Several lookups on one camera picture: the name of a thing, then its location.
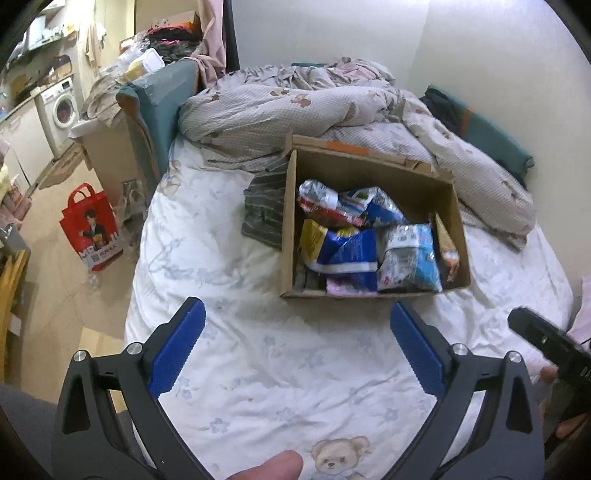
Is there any red shopping bag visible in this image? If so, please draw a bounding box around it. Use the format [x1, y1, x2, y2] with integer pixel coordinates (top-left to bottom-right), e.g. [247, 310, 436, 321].
[60, 183, 123, 271]

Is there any white blue green snack bag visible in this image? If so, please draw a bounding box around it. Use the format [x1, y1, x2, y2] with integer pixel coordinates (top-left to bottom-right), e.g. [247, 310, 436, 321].
[339, 187, 408, 228]

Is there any blue and yellow snack bag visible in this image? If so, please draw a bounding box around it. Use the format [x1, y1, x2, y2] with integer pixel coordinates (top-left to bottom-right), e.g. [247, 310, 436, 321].
[298, 219, 379, 292]

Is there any white washing machine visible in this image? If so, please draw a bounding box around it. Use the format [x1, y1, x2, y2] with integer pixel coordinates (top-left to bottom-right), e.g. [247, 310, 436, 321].
[35, 75, 79, 160]

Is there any person's left thumb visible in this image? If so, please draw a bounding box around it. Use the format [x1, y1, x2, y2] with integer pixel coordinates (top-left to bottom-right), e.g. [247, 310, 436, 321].
[228, 450, 304, 480]

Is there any teal headboard cushion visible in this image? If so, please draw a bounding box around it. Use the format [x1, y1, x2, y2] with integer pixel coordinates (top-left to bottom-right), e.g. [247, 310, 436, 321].
[116, 60, 198, 193]

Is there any person's right hand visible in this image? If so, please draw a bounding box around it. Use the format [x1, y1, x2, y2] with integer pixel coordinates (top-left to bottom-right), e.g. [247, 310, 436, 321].
[540, 366, 590, 442]

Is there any brown cardboard box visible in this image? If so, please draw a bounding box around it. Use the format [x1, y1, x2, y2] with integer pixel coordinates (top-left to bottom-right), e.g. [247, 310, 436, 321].
[279, 134, 472, 298]

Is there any white and light-blue snack bag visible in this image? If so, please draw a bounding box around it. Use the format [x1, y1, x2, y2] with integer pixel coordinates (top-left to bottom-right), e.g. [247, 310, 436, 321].
[377, 224, 443, 293]

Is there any pink hanging garment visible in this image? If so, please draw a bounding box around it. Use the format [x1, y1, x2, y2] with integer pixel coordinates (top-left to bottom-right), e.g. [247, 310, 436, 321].
[188, 0, 226, 88]

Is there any teal pillow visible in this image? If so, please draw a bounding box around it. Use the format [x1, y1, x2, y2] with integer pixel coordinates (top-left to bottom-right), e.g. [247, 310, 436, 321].
[420, 85, 535, 187]

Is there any white floral bed sheet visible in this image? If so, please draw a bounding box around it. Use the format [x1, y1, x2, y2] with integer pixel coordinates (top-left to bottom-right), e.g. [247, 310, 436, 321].
[125, 135, 574, 479]

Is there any grey checked duvet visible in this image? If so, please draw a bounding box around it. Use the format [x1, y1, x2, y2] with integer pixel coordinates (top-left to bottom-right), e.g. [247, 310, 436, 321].
[178, 57, 536, 249]

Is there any grey striped garment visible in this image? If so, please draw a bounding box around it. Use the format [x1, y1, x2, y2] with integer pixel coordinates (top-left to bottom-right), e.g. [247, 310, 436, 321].
[242, 157, 288, 250]

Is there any white barcode red-edged snack bag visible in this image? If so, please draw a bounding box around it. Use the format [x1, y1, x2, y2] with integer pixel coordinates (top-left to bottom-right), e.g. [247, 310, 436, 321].
[297, 179, 363, 228]

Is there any pink snack packet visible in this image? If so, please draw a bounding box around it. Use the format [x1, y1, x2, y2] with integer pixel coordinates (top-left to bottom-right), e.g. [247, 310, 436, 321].
[325, 277, 377, 297]

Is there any orange tan snack packet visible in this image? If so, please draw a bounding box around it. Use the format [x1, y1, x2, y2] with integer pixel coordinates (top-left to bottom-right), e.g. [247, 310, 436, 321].
[432, 213, 461, 285]

